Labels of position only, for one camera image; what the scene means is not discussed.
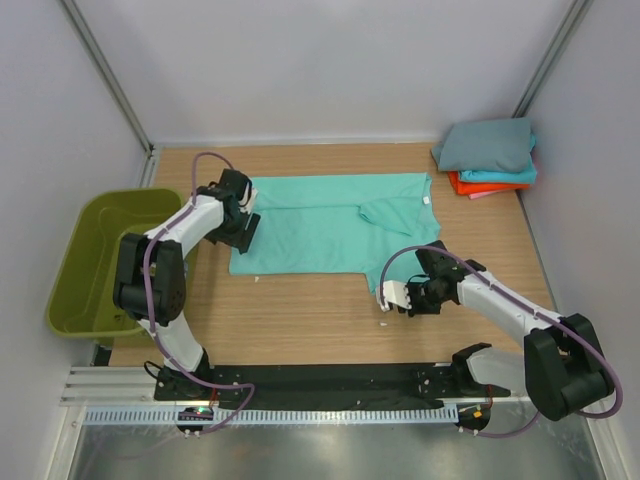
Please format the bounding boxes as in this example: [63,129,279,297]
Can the teal green t shirt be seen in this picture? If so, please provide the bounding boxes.
[229,173,440,291]

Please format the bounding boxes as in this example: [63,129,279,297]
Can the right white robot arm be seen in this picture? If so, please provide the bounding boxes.
[377,241,623,421]

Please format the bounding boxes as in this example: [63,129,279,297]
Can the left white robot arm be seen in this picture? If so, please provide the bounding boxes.
[113,169,260,400]

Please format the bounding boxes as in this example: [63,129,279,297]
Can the folded pink t shirt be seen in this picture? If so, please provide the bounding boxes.
[459,158,538,199]

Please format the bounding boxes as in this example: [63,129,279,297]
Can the folded orange t shirt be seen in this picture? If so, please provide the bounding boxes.
[447,172,529,195]

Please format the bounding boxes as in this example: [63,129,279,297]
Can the folded grey t shirt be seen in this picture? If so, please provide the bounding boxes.
[431,118,532,173]

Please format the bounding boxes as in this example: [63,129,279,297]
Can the olive green plastic basket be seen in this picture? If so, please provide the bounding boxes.
[47,188,185,346]

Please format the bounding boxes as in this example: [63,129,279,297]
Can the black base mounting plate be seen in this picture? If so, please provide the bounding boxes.
[150,363,511,411]

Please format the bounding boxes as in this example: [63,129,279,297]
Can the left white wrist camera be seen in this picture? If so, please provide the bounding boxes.
[239,187,258,213]

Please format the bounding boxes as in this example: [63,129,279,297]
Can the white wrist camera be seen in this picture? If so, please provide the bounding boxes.
[375,280,412,312]
[239,187,258,213]

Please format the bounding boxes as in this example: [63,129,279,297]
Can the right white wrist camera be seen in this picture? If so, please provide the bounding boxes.
[375,280,412,312]

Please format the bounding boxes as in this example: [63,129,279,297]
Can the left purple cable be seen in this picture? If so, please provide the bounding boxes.
[141,152,256,434]

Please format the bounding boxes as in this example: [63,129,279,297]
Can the perforated metal cable tray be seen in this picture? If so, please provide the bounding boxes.
[83,405,458,427]

